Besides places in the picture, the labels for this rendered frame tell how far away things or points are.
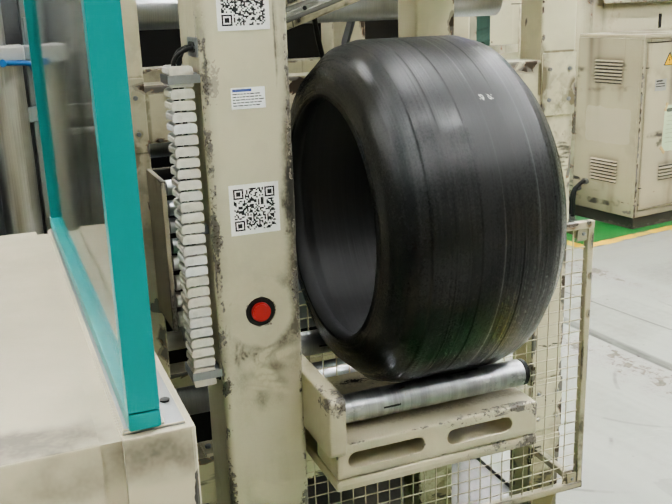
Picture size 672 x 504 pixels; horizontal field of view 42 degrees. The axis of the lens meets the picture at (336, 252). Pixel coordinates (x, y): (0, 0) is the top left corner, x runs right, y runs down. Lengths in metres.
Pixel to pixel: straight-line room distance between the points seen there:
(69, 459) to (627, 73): 5.59
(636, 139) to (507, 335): 4.66
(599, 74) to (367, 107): 4.91
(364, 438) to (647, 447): 2.00
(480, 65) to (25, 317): 0.81
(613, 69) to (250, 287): 4.91
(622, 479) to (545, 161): 1.89
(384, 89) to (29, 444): 0.84
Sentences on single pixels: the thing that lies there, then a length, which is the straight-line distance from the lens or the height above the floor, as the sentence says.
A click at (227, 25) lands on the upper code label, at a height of 1.48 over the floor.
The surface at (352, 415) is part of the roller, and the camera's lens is 1.36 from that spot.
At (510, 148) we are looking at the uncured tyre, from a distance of 1.25.
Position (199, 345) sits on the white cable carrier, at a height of 1.02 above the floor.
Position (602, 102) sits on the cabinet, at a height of 0.81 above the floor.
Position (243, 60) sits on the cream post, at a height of 1.43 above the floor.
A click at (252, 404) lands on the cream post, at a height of 0.91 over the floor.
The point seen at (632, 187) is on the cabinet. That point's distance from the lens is 6.01.
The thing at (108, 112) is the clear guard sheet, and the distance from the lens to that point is 0.48.
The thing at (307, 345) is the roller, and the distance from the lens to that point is 1.60.
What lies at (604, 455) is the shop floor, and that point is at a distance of 3.17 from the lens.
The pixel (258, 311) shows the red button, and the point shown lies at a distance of 1.32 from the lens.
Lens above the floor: 1.51
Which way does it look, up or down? 16 degrees down
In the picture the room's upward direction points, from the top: 2 degrees counter-clockwise
